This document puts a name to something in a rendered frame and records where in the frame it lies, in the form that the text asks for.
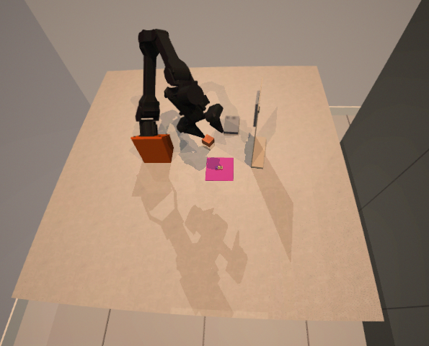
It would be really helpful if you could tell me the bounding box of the magenta square marking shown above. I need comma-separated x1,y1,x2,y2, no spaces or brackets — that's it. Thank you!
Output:
205,157,234,181

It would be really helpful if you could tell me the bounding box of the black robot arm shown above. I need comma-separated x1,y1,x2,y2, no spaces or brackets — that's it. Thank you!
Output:
135,29,210,136

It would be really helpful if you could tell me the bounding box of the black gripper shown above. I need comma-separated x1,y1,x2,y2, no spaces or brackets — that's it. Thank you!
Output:
177,104,224,138

